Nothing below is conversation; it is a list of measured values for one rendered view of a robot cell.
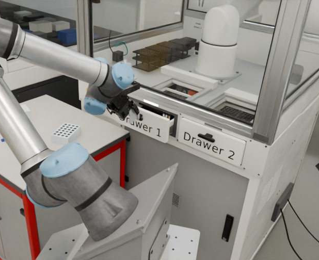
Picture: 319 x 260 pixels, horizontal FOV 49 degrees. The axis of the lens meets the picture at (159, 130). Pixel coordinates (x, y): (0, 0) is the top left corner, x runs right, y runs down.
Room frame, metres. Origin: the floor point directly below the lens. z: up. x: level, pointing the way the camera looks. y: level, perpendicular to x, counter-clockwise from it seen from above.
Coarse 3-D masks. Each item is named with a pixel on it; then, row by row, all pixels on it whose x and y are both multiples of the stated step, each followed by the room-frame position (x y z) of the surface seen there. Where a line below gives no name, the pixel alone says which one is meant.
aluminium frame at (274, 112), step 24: (288, 0) 1.14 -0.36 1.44; (288, 24) 1.12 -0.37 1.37; (288, 48) 1.11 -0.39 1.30; (264, 72) 1.16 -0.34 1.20; (288, 72) 1.10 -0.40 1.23; (144, 96) 1.42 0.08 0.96; (168, 96) 1.37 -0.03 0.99; (264, 96) 1.14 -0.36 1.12; (288, 96) 1.21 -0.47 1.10; (312, 96) 1.56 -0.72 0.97; (216, 120) 1.23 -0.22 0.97; (240, 120) 1.18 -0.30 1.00; (264, 120) 1.12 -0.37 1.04; (288, 120) 1.25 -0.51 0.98
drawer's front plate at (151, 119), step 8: (144, 112) 1.33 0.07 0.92; (152, 112) 1.33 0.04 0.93; (120, 120) 1.41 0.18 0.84; (128, 120) 1.38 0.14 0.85; (136, 120) 1.36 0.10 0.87; (144, 120) 1.33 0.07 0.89; (152, 120) 1.31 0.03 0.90; (160, 120) 1.28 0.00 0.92; (168, 120) 1.27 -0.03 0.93; (136, 128) 1.35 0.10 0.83; (144, 128) 1.33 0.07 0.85; (152, 128) 1.31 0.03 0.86; (160, 128) 1.28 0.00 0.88; (168, 128) 1.27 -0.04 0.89; (152, 136) 1.30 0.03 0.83; (168, 136) 1.28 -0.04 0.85
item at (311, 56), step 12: (312, 0) 1.20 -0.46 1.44; (312, 12) 1.24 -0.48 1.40; (312, 24) 1.28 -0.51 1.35; (312, 36) 1.32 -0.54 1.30; (300, 48) 1.22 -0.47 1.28; (312, 48) 1.37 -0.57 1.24; (300, 60) 1.26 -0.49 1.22; (312, 60) 1.43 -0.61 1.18; (300, 72) 1.30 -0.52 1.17; (312, 72) 1.49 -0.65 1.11; (300, 84) 1.35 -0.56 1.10
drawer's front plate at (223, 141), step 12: (180, 120) 1.29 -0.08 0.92; (180, 132) 1.29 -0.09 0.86; (192, 132) 1.26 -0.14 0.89; (204, 132) 1.23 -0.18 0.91; (216, 132) 1.20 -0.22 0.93; (192, 144) 1.25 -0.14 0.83; (216, 144) 1.19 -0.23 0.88; (228, 144) 1.17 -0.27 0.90; (240, 144) 1.14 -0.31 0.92; (216, 156) 1.19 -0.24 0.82; (228, 156) 1.16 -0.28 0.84; (240, 156) 1.14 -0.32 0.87
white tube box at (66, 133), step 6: (60, 126) 1.37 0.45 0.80; (66, 126) 1.38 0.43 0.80; (72, 126) 1.38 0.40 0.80; (78, 126) 1.38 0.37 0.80; (54, 132) 1.32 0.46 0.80; (60, 132) 1.32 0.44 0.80; (66, 132) 1.32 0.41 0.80; (72, 132) 1.33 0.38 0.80; (78, 132) 1.37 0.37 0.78; (54, 138) 1.29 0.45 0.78; (60, 138) 1.28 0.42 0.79; (66, 138) 1.28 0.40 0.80; (72, 138) 1.31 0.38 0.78
